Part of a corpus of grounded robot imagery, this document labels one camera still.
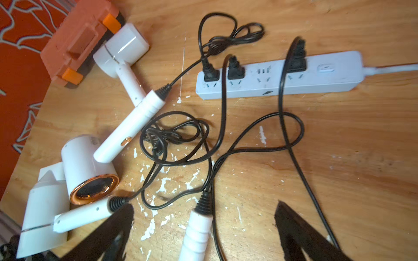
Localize white hair dryer front left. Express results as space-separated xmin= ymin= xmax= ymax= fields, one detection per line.
xmin=16 ymin=162 xmax=113 ymax=259

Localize white hair dryer back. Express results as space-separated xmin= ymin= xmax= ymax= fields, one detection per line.
xmin=93 ymin=23 xmax=150 ymax=106

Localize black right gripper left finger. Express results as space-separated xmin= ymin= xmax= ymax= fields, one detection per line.
xmin=60 ymin=203 xmax=134 ymax=261

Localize white power strip cable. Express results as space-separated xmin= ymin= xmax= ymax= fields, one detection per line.
xmin=363 ymin=63 xmax=418 ymax=76

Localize orange plastic tool case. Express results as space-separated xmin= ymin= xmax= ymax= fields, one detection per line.
xmin=40 ymin=0 xmax=125 ymax=89

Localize white hair dryer front right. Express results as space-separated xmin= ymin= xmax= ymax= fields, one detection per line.
xmin=179 ymin=191 xmax=213 ymax=261

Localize white hair dryer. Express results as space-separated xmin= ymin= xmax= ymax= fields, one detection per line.
xmin=179 ymin=191 xmax=213 ymax=261
xmin=16 ymin=162 xmax=113 ymax=259
xmin=61 ymin=84 xmax=172 ymax=205
xmin=93 ymin=23 xmax=150 ymax=106

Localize white hair dryer middle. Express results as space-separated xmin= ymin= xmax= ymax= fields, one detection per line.
xmin=61 ymin=84 xmax=172 ymax=205

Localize white power strip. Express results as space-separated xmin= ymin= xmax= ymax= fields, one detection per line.
xmin=195 ymin=50 xmax=365 ymax=101

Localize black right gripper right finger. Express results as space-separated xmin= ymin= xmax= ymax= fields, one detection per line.
xmin=274 ymin=201 xmax=350 ymax=261

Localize black dryer power cables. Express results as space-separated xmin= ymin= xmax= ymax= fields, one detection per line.
xmin=125 ymin=12 xmax=340 ymax=261

